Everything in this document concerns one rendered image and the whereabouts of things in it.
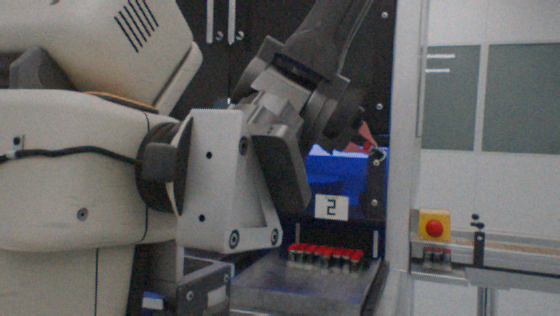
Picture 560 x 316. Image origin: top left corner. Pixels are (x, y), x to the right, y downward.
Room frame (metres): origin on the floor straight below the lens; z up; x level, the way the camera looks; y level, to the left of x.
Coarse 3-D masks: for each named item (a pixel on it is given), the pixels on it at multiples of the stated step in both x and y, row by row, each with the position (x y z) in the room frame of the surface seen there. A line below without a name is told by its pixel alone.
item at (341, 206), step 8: (320, 200) 1.25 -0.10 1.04; (336, 200) 1.24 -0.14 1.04; (344, 200) 1.23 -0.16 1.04; (320, 208) 1.25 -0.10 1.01; (336, 208) 1.24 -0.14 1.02; (344, 208) 1.23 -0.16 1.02; (320, 216) 1.25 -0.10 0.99; (328, 216) 1.24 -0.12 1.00; (336, 216) 1.23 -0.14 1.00; (344, 216) 1.23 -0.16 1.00
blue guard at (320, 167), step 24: (312, 168) 1.26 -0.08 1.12; (336, 168) 1.24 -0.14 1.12; (360, 168) 1.22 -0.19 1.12; (384, 168) 1.20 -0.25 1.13; (312, 192) 1.26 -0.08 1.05; (336, 192) 1.24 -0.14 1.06; (360, 192) 1.22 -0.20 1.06; (384, 192) 1.20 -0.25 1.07; (360, 216) 1.22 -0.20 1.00; (384, 216) 1.21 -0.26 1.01
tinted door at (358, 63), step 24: (240, 0) 1.33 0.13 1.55; (264, 0) 1.31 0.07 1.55; (288, 0) 1.29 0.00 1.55; (312, 0) 1.27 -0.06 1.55; (240, 24) 1.33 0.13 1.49; (264, 24) 1.31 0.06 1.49; (288, 24) 1.29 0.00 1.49; (360, 24) 1.24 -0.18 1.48; (240, 48) 1.33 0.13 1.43; (360, 48) 1.23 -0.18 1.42; (240, 72) 1.33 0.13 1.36; (360, 72) 1.23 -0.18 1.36; (360, 96) 1.23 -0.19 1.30
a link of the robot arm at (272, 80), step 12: (264, 72) 0.50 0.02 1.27; (276, 72) 0.52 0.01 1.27; (288, 72) 0.53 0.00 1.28; (252, 84) 0.48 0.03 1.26; (264, 84) 0.48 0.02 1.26; (276, 84) 0.49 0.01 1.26; (288, 84) 0.50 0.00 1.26; (300, 84) 0.52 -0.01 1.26; (312, 84) 0.53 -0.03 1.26; (288, 96) 0.48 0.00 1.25; (300, 96) 0.49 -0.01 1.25; (300, 108) 0.48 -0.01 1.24
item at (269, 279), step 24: (264, 264) 1.13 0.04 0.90; (240, 288) 0.91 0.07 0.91; (264, 288) 1.00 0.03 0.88; (288, 288) 1.01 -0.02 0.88; (312, 288) 1.02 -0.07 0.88; (336, 288) 1.02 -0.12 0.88; (360, 288) 1.03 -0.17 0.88; (312, 312) 0.87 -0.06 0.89; (336, 312) 0.86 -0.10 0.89; (360, 312) 0.85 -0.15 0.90
